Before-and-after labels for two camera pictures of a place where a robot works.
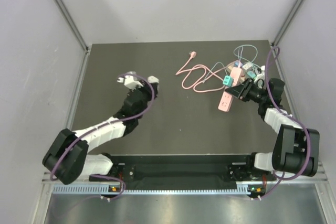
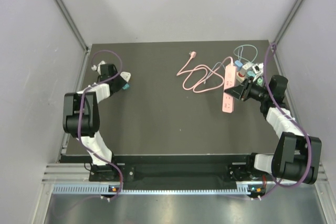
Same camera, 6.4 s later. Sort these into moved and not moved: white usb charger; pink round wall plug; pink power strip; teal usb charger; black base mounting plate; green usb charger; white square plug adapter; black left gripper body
Moved: green usb charger; pink power strip; black left gripper body; white square plug adapter; teal usb charger
Not moved: black base mounting plate; white usb charger; pink round wall plug
